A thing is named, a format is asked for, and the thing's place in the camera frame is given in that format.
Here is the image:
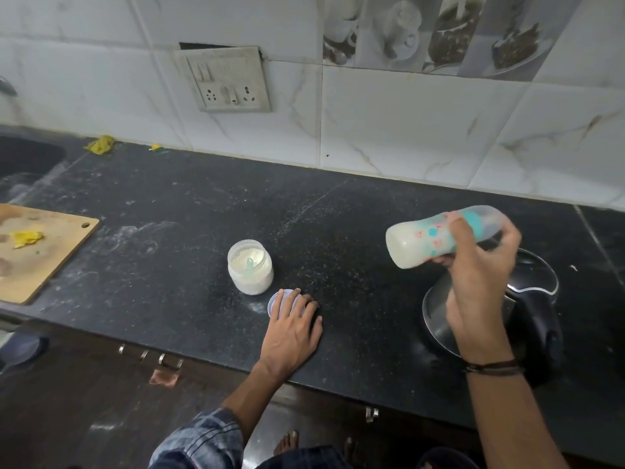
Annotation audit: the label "steel black electric kettle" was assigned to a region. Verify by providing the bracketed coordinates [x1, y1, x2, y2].
[421, 248, 565, 386]

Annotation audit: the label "yellow peel scrap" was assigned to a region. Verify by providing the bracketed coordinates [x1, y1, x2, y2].
[9, 231, 46, 249]

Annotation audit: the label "glass jar of white powder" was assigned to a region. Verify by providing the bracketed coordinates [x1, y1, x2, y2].
[227, 238, 275, 296]

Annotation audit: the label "person's left foot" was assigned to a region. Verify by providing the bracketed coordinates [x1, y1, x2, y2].
[273, 431, 299, 457]

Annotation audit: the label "person's left forearm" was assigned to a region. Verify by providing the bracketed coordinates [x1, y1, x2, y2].
[219, 361, 292, 445]

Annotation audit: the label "lavender round jar lid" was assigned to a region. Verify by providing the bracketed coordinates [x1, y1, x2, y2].
[267, 288, 303, 318]

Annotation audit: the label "person's right hand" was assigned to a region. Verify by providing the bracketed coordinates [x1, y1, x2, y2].
[432, 211, 522, 369]

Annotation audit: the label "blue plaid shirt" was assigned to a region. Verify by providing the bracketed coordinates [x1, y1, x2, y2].
[148, 408, 245, 469]

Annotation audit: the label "clear blue round lid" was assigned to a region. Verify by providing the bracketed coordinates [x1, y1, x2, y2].
[0, 332, 48, 369]

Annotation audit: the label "wooden cutting board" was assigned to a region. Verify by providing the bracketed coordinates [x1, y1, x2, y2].
[0, 204, 101, 306]

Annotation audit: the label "person's left hand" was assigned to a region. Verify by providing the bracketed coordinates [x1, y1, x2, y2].
[257, 287, 324, 384]

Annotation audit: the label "black wrist bands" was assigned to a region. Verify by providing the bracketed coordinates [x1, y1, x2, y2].
[462, 358, 524, 377]

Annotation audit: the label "clear baby bottle teal print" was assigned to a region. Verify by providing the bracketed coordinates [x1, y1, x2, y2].
[385, 212, 458, 270]

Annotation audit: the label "grey wall switch socket plate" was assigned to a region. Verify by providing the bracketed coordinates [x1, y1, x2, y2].
[175, 46, 272, 113]

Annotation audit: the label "purple waste bin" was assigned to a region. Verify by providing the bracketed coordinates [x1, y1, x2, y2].
[419, 446, 480, 469]

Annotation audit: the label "black kitchen sink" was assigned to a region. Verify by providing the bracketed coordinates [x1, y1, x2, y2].
[0, 134, 67, 189]

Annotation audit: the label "crumpled yellow cloth scrap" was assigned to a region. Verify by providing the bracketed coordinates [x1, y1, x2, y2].
[83, 135, 117, 156]

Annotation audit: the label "teal baby bottle cap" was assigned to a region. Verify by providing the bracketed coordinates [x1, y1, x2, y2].
[461, 205, 508, 242]

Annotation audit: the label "person's right forearm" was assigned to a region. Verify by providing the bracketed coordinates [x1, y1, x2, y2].
[466, 365, 570, 469]

